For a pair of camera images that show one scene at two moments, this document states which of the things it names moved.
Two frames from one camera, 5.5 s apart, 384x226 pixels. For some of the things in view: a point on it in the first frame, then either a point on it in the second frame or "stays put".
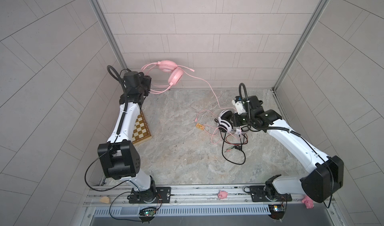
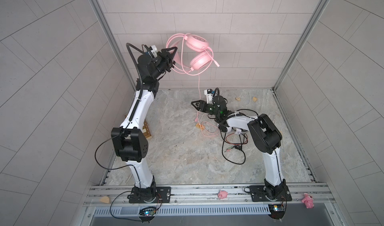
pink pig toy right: [309, 202] stays put
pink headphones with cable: [177, 76] -> [194, 55]
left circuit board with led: [147, 214] stays put
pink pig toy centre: [222, 194] stays put
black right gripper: [235, 120] -> [201, 105]
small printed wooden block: [201, 127] stays put
